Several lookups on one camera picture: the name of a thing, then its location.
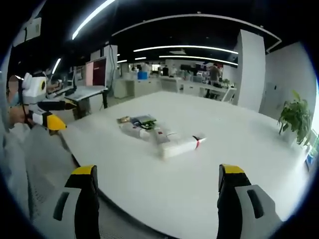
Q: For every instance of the white skincare box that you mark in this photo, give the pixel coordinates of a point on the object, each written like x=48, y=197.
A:
x=178, y=148

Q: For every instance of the white square pillar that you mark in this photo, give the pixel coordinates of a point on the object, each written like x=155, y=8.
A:
x=249, y=72

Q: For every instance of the row of white office desks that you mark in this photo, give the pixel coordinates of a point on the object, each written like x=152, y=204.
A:
x=189, y=84

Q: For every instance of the green black packet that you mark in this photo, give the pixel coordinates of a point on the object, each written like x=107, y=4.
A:
x=142, y=118

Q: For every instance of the green skincare packet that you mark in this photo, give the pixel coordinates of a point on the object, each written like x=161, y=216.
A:
x=149, y=123

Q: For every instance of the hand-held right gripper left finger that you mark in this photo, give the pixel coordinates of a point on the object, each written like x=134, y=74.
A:
x=84, y=199

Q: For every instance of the red and white board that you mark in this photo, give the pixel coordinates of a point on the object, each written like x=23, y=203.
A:
x=98, y=72

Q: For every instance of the blue storage box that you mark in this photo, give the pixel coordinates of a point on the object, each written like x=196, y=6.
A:
x=143, y=75

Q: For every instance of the green potted plant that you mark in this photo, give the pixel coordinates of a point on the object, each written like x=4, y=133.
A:
x=296, y=117

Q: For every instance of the green and blue box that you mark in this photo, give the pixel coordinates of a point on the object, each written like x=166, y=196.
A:
x=312, y=154

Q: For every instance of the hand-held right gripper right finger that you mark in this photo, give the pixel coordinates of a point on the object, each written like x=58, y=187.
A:
x=239, y=199

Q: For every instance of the long ceiling light strip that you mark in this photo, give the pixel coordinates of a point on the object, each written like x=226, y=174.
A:
x=89, y=18

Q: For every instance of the person's left hand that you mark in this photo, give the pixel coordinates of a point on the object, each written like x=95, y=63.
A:
x=17, y=115

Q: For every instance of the brown skincare packet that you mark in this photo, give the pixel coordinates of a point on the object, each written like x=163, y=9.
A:
x=123, y=120

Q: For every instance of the white skincare tube red band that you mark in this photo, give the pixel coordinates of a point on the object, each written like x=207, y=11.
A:
x=199, y=141

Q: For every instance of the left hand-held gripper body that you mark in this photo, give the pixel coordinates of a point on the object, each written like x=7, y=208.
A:
x=35, y=92

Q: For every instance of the white hanging ceiling sign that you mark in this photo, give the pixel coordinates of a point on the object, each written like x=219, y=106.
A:
x=30, y=30

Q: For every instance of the white height-adjustable desk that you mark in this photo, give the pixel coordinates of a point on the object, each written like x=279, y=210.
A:
x=86, y=93

